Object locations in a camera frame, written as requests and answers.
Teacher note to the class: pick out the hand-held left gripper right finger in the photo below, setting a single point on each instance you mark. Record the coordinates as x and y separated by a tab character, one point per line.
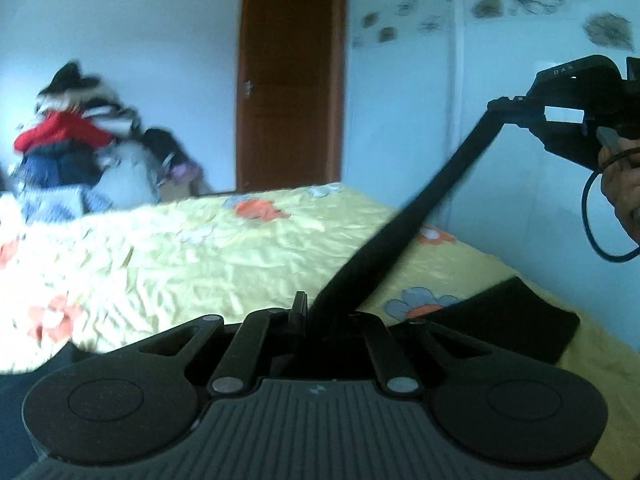
372	340

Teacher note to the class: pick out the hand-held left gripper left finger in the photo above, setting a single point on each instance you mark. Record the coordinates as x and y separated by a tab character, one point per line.
301	310

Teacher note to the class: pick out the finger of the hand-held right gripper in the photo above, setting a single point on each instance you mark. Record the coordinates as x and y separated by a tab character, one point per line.
520	110

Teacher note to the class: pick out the black pants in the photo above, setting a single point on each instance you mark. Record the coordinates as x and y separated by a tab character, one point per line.
400	220

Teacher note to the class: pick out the person's right hand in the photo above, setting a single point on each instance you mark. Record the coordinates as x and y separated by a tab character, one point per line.
622	185

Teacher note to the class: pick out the yellow floral bed sheet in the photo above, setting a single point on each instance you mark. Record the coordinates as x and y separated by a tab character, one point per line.
200	270

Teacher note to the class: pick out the white bag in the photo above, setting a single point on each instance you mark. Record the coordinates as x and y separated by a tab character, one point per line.
127	175

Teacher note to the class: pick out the brown wooden door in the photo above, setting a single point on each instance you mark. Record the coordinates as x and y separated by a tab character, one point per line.
290	85

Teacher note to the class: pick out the blue knit blanket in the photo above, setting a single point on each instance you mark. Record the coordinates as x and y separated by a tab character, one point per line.
55	205

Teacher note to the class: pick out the pile of clothes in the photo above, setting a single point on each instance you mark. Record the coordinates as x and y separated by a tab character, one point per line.
60	132

